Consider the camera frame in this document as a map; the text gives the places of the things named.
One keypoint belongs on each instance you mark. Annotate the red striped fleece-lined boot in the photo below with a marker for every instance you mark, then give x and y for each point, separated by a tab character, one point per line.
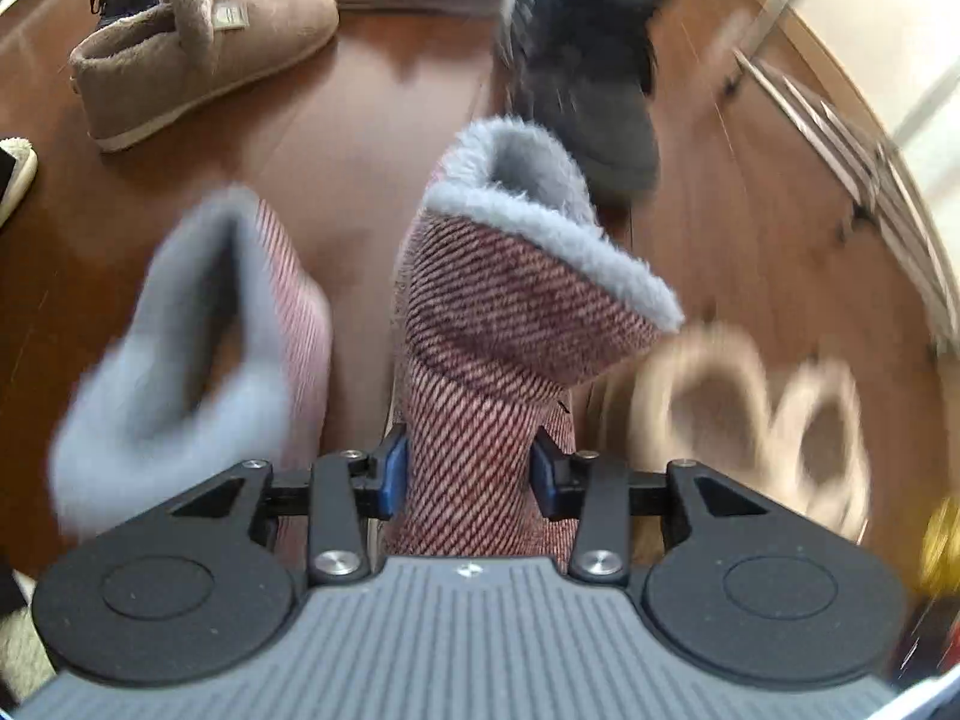
480	330
165	390

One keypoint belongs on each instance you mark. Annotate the yellow patterned object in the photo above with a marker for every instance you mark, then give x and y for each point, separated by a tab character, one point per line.
941	547

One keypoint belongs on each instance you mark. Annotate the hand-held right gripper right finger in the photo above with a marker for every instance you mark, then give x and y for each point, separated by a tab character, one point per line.
543	466

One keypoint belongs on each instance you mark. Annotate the beige fur-lined buckle slipper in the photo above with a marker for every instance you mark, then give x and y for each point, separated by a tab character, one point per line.
825	450
697	420

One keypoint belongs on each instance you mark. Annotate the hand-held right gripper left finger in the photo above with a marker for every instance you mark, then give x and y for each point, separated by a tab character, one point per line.
394	474

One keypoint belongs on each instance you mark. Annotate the black fur-lined boot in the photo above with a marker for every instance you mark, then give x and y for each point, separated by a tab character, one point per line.
592	82

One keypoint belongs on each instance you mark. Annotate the metal shoe rack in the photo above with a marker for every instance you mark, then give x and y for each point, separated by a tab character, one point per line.
847	150

